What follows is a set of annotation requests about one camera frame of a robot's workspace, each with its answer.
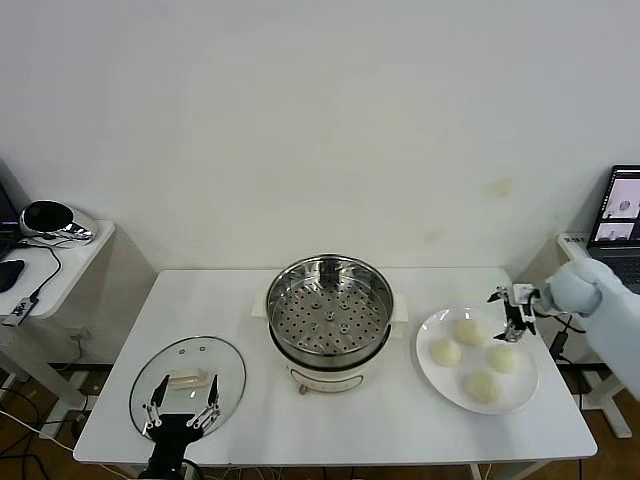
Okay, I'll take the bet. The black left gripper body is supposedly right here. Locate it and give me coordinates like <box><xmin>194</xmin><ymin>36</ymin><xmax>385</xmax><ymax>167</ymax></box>
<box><xmin>148</xmin><ymin>412</ymin><xmax>204</xmax><ymax>464</ymax></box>

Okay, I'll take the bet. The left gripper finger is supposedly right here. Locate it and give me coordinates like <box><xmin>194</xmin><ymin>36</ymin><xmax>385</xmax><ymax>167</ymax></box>
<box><xmin>185</xmin><ymin>373</ymin><xmax>223</xmax><ymax>431</ymax></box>
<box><xmin>141</xmin><ymin>374</ymin><xmax>171</xmax><ymax>437</ymax></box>

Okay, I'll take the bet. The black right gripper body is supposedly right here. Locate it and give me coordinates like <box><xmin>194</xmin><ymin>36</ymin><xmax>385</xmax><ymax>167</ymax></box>
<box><xmin>501</xmin><ymin>294</ymin><xmax>536</xmax><ymax>339</ymax></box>

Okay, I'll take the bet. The white steamed baozi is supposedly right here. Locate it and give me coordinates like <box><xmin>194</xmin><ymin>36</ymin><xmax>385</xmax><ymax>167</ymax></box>
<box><xmin>464</xmin><ymin>371</ymin><xmax>503</xmax><ymax>404</ymax></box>
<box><xmin>487</xmin><ymin>344</ymin><xmax>524</xmax><ymax>375</ymax></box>
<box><xmin>429</xmin><ymin>338</ymin><xmax>462</xmax><ymax>368</ymax></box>
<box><xmin>453</xmin><ymin>319</ymin><xmax>486</xmax><ymax>347</ymax></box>

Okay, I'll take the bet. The stainless steel steamer basket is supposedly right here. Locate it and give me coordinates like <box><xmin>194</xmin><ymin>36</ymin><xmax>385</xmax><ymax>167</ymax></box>
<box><xmin>264</xmin><ymin>254</ymin><xmax>396</xmax><ymax>361</ymax></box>

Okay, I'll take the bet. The round glass pot lid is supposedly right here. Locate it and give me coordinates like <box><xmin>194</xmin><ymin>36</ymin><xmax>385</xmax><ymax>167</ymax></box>
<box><xmin>128</xmin><ymin>335</ymin><xmax>249</xmax><ymax>444</ymax></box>

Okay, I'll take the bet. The large white round plate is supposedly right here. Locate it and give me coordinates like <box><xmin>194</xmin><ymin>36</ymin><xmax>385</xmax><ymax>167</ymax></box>
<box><xmin>415</xmin><ymin>306</ymin><xmax>541</xmax><ymax>415</ymax></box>

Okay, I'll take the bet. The cream electric cooking pot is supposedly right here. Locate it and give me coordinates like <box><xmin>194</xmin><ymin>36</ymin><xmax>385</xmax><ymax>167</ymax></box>
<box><xmin>249</xmin><ymin>287</ymin><xmax>411</xmax><ymax>397</ymax></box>

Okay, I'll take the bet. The black laptop lit screen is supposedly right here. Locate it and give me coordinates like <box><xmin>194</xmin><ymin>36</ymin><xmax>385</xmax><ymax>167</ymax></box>
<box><xmin>587</xmin><ymin>164</ymin><xmax>640</xmax><ymax>296</ymax></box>

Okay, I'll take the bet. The small grey usb hub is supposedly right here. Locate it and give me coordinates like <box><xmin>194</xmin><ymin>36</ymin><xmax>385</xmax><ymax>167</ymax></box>
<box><xmin>1</xmin><ymin>294</ymin><xmax>41</xmax><ymax>327</ymax></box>

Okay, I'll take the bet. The black computer mouse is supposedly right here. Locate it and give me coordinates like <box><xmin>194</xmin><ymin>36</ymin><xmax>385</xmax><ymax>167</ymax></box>
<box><xmin>0</xmin><ymin>259</ymin><xmax>26</xmax><ymax>294</ymax></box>

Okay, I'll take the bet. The black laptop dark screen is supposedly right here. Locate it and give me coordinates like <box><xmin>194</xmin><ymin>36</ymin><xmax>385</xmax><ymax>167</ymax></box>
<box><xmin>0</xmin><ymin>159</ymin><xmax>24</xmax><ymax>261</ymax></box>

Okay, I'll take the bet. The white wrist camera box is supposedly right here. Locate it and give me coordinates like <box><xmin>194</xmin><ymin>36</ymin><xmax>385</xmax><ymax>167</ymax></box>
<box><xmin>513</xmin><ymin>282</ymin><xmax>542</xmax><ymax>321</ymax></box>

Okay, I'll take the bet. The black cable with adapter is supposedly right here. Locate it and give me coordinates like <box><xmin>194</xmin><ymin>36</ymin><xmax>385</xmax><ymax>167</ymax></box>
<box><xmin>548</xmin><ymin>309</ymin><xmax>589</xmax><ymax>369</ymax></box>

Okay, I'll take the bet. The white floor cable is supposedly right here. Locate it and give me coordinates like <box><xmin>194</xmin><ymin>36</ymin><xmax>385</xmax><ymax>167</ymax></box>
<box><xmin>0</xmin><ymin>409</ymin><xmax>76</xmax><ymax>451</ymax></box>

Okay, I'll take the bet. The thin black desk cable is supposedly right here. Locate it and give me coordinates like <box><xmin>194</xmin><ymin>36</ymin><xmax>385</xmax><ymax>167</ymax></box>
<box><xmin>17</xmin><ymin>238</ymin><xmax>64</xmax><ymax>304</ymax></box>

